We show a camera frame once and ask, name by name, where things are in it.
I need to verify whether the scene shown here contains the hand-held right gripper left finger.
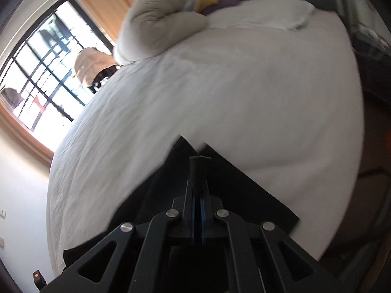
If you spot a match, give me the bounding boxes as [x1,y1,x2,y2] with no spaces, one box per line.
[38,181,197,293]

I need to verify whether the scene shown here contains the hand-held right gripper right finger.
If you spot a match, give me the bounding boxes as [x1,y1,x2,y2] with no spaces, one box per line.
[199,181,339,293]

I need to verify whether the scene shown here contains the black pants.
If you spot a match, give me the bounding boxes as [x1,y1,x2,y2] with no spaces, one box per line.
[63,134,300,293]

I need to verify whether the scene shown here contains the bed with white sheet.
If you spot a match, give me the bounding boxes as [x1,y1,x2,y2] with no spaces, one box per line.
[46,0,367,278]

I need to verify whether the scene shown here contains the black device with orange light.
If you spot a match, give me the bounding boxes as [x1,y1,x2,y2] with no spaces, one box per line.
[33,270,46,290]

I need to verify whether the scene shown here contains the dark chair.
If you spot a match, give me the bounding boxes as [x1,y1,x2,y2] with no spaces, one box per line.
[90,65,118,94]

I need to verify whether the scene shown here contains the beige curtain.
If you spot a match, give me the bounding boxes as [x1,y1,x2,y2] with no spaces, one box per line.
[71,0,136,43]
[0,101,54,167]

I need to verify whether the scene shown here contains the beige puffer jacket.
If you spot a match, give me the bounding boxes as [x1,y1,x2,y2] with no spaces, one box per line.
[74,47,118,84]

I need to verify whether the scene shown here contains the rolled grey duvet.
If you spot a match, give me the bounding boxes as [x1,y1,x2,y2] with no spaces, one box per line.
[113,0,211,66]

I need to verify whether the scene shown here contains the glass balcony door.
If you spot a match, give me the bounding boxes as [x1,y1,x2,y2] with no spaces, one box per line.
[0,0,118,132]

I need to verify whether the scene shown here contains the grey hanging jacket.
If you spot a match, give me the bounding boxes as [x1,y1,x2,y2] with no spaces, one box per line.
[1,88,25,108]

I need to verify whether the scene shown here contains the white folded sheet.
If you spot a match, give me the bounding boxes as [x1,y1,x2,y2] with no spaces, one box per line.
[211,0,315,31]

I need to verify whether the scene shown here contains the dark hanging clothes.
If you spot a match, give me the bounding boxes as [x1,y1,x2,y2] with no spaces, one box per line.
[38,21,62,49]

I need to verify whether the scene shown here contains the dark checked cloth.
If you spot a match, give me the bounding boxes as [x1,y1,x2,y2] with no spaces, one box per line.
[348,27,391,62]

